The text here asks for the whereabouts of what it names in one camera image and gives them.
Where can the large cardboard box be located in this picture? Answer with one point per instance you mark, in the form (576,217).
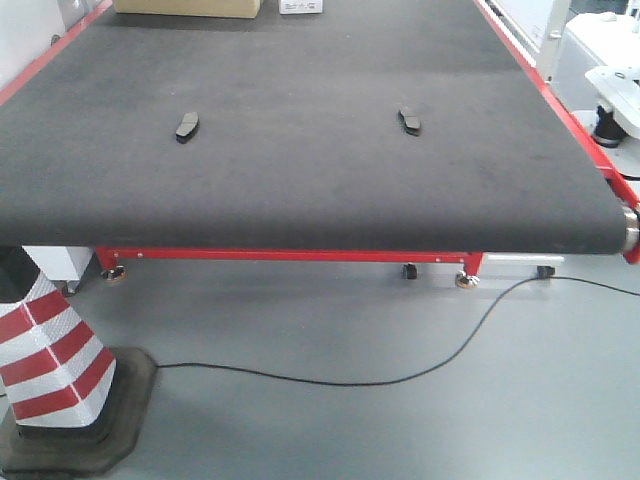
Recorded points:
(237,9)

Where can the left red white traffic cone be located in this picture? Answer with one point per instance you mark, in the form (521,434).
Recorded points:
(76,407)

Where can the long white carton box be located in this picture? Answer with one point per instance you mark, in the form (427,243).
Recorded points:
(296,7)

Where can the black conveyor belt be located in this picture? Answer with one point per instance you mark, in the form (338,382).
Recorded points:
(300,135)

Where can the grey brake pad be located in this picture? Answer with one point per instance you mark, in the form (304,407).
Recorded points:
(188,127)
(409,121)

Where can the white machine beside conveyor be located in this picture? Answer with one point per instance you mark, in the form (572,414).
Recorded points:
(596,77)

